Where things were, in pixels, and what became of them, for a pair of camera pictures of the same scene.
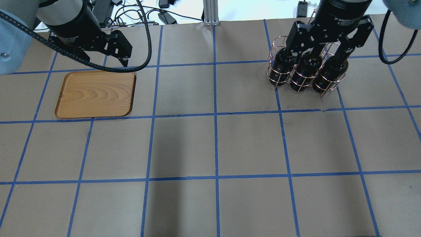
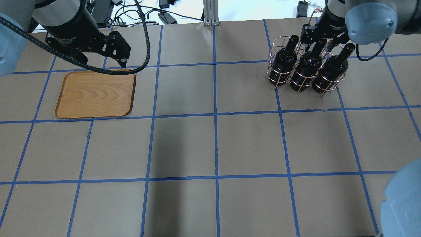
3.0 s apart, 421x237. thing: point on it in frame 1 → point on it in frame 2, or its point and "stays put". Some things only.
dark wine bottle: (332, 70) stays put
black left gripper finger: (124, 61) stays put
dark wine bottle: (304, 70) stays put
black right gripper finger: (309, 51) → (306, 48)
